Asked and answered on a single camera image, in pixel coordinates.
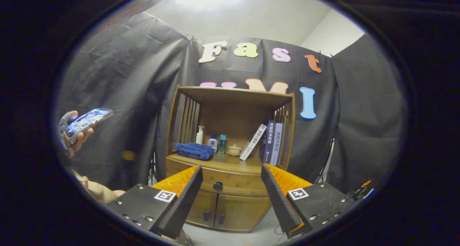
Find black tripod stand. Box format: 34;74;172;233
313;137;335;185
148;151;160;185

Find dark blue book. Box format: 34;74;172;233
259;120;276;164

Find light blue book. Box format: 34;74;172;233
270;123;283;166

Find black backdrop cloth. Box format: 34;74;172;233
56;12;408;203

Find orange black tool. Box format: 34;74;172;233
350;180;375;200

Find smartphone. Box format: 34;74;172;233
65;108;113;144

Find wooden drawer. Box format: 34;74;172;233
166;158;272;198

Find wooden cabinet door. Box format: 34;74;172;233
215;194;271;233
185;190;218;228

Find wooden cabinet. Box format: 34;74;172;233
165;85;296;233

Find blue folded towel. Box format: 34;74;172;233
175;142;215;161

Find white book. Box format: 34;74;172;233
239;124;268;161

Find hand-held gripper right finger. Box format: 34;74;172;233
261;163;356;239

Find wooden countertop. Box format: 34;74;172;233
168;151;284;174

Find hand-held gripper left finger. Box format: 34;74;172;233
107;164;204;240

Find person's beige trousers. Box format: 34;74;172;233
72;170;125;203

